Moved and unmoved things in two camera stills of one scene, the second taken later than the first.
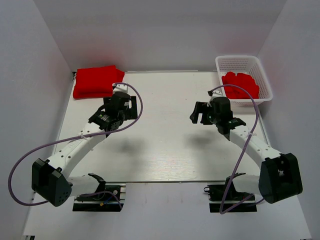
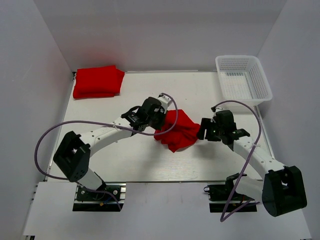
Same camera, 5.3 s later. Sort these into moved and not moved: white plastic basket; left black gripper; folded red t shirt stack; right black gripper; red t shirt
Moved: right black gripper; red t shirt; left black gripper
Not moved: folded red t shirt stack; white plastic basket
